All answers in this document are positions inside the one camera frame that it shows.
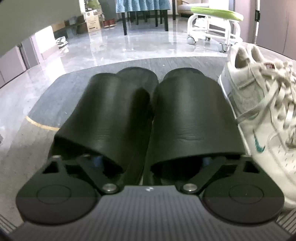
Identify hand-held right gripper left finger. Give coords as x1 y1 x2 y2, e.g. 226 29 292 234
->
42 155 122 194

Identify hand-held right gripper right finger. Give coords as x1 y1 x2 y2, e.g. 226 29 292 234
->
176 156 262 194

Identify black slide sandal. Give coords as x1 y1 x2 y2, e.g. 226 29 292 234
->
146 67 247 186
47 67 160 186

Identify two-tone grey door mat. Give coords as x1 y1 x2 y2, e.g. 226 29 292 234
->
0 87 296 235

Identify grey mat with yellow line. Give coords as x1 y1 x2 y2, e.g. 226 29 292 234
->
24 57 234 130

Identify black and white item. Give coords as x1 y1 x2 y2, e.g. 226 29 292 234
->
55 37 68 48

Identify cardboard box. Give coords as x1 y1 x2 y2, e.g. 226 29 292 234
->
83 9 102 33

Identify black-legged dining table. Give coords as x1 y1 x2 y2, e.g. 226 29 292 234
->
121 9 177 36

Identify white cart with green top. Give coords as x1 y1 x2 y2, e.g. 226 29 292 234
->
187 6 244 52

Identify green toy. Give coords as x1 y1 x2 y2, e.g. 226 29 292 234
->
87 0 102 12

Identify blue tablecloth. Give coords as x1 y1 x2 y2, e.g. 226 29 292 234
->
115 0 173 14

